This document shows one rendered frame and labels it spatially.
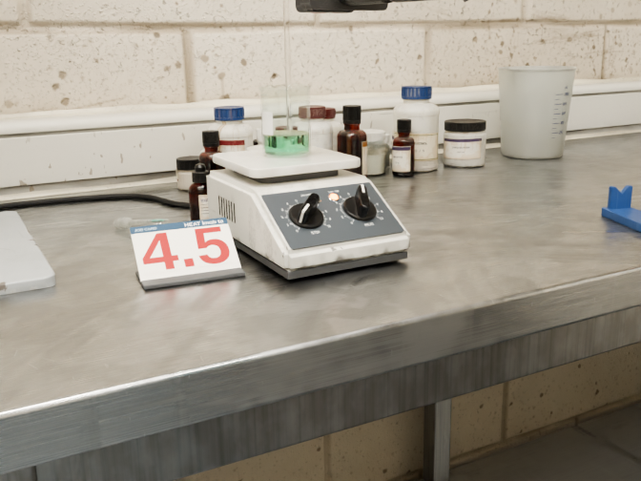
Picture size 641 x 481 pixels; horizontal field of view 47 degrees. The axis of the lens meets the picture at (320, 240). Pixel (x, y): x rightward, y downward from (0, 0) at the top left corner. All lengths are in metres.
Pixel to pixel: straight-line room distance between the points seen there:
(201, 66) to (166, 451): 0.74
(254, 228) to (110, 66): 0.51
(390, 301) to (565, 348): 0.21
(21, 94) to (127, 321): 0.59
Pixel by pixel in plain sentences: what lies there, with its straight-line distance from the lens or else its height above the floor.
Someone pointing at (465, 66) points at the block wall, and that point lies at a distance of 1.42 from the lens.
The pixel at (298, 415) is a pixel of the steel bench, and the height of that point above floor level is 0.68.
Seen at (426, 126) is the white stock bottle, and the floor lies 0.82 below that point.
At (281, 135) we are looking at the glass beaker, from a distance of 0.73.
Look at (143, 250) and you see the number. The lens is 0.67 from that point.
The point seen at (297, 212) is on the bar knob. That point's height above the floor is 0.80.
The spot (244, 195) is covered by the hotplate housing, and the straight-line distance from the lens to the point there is 0.69.
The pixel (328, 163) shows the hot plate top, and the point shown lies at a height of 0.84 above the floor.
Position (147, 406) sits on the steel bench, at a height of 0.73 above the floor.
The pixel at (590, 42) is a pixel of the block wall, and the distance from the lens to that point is 1.64.
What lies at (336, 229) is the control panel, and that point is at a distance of 0.66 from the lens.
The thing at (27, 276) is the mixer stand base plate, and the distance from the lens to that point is 0.68.
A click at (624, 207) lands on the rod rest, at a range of 0.91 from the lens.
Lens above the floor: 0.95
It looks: 15 degrees down
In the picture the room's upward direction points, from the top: 1 degrees counter-clockwise
